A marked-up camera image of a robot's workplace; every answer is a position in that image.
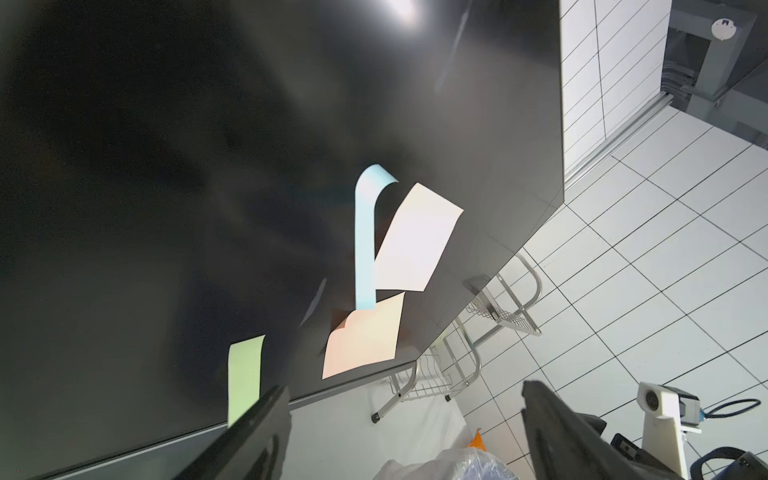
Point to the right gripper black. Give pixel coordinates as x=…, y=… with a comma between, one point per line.
x=627, y=449

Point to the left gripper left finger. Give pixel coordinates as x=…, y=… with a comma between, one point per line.
x=253, y=448

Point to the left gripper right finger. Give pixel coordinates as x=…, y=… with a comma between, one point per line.
x=563, y=445

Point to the green narrow sticky note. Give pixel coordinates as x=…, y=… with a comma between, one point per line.
x=244, y=377

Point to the pink sticky note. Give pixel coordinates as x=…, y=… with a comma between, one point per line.
x=365, y=337
x=415, y=241

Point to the blue narrow sticky note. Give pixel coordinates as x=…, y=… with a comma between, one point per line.
x=370, y=184

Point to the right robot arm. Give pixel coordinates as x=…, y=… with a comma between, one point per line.
x=740, y=464

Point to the black computer monitor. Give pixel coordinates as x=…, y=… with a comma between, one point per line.
x=179, y=176

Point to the orange snack bag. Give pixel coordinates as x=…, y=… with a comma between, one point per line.
x=477, y=441

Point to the purple bin with plastic bag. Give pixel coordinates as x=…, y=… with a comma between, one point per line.
x=451, y=464

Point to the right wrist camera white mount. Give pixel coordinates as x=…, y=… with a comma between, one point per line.
x=670, y=414

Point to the metal wire dish rack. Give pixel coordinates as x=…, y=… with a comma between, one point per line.
x=424, y=377

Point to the grey overhead frame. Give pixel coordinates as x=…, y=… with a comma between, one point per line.
x=715, y=65

